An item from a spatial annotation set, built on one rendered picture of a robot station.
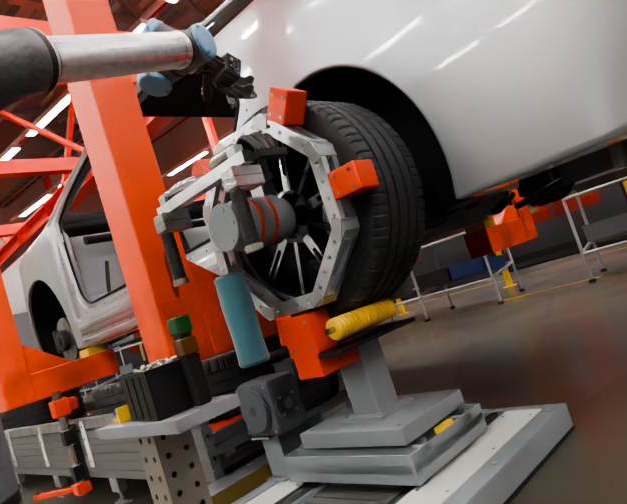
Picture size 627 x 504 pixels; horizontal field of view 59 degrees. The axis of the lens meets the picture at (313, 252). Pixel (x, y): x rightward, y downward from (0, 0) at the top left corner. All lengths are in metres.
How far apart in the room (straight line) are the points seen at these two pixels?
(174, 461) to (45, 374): 2.30
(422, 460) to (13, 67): 1.22
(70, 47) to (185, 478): 1.00
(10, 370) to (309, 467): 2.30
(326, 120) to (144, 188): 0.73
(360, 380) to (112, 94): 1.24
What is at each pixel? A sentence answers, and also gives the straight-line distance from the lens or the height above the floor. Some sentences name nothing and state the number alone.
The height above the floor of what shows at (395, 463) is 0.15.
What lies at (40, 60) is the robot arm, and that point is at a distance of 1.10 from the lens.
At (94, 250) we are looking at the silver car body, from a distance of 4.03.
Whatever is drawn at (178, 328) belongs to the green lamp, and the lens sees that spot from 1.27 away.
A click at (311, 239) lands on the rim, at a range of 1.57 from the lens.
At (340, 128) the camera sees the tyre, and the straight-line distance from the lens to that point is 1.45.
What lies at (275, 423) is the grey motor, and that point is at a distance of 1.78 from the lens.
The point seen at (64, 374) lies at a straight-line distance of 3.73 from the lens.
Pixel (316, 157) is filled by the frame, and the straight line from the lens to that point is 1.38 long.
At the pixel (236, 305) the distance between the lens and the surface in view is 1.53.
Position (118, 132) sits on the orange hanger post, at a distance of 1.98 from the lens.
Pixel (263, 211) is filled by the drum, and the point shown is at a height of 0.86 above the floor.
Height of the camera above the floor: 0.61
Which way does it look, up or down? 4 degrees up
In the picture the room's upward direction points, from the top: 18 degrees counter-clockwise
